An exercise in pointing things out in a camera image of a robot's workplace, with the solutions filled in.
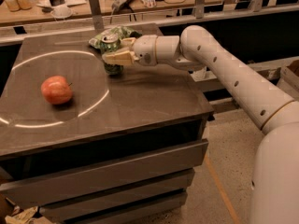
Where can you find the green chip bag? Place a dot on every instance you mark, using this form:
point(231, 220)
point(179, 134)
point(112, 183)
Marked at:
point(121, 31)

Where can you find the grey drawer cabinet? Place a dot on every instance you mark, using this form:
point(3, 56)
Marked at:
point(122, 148)

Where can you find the red apple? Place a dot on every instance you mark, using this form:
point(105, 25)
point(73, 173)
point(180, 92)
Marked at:
point(56, 90)

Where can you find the clear sanitizer bottle left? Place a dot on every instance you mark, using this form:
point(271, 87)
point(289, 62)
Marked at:
point(199, 75)

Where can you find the green soda can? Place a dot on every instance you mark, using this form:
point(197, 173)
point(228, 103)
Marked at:
point(110, 43)

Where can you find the white cup with saucer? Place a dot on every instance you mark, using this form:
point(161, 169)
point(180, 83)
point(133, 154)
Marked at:
point(61, 12)

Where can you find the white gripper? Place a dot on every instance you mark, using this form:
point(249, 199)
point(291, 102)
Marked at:
point(145, 50)

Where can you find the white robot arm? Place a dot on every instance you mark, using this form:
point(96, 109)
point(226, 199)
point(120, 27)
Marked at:
point(275, 181)

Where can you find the metal railing frame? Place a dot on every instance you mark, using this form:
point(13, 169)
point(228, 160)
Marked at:
point(15, 26)

